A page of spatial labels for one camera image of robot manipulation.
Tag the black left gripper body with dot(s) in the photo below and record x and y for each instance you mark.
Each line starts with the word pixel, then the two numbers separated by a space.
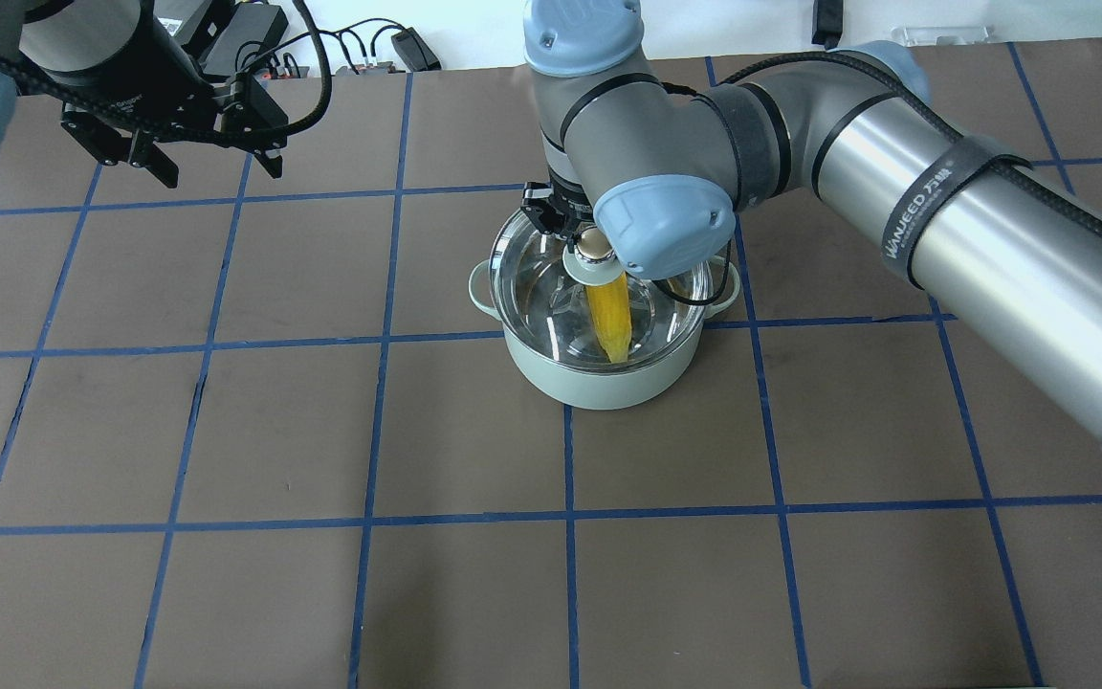
pixel 133 84

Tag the glass pot lid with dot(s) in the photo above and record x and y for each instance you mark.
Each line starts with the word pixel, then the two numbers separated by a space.
pixel 588 315

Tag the black power adapter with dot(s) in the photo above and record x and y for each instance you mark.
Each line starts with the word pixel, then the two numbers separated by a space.
pixel 414 52

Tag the yellow corn cob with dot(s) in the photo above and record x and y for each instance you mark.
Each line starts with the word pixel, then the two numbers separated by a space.
pixel 611 316

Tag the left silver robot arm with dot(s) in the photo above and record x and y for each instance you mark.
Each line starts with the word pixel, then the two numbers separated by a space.
pixel 29 51

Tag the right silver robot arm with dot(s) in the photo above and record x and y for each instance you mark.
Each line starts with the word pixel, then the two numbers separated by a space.
pixel 657 186

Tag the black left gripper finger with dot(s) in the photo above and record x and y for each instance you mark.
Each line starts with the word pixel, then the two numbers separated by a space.
pixel 268 155
pixel 150 157

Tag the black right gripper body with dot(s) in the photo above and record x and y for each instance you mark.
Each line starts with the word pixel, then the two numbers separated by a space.
pixel 562 204

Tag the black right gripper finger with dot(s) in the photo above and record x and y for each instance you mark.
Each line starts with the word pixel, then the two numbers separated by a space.
pixel 571 235

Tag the pale green electric pot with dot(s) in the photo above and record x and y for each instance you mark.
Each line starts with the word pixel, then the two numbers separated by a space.
pixel 618 390

